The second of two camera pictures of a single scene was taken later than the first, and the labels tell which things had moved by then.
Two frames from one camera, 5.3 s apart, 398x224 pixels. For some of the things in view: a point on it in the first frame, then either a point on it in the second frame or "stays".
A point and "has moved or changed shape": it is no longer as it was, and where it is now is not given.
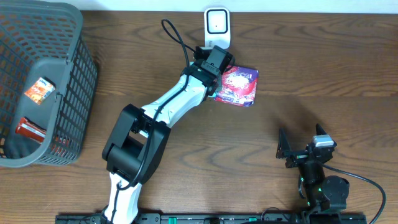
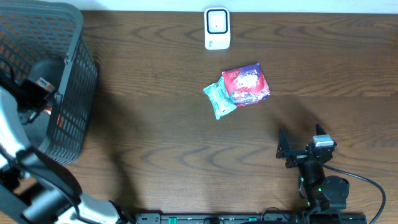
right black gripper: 301,156 stays
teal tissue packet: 214,95 has moved or changed shape
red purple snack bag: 239,86 has moved or changed shape
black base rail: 217,218 stays
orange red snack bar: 28,128 → 48,109
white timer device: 217,27 stays
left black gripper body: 226,66 → 28,101
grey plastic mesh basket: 48,83 stays
